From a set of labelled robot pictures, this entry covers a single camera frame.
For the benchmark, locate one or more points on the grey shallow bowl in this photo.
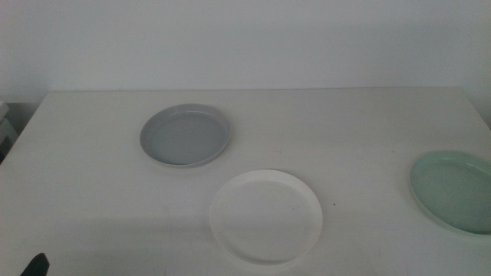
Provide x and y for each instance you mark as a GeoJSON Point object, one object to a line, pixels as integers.
{"type": "Point", "coordinates": [184, 138]}

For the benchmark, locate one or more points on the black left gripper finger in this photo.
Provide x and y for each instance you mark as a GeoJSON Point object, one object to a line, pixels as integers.
{"type": "Point", "coordinates": [37, 266]}

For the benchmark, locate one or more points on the mint green shallow bowl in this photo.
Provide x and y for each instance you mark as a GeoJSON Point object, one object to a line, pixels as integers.
{"type": "Point", "coordinates": [456, 191]}

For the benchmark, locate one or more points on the white shallow bowl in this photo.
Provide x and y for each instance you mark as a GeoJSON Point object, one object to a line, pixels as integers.
{"type": "Point", "coordinates": [264, 218]}

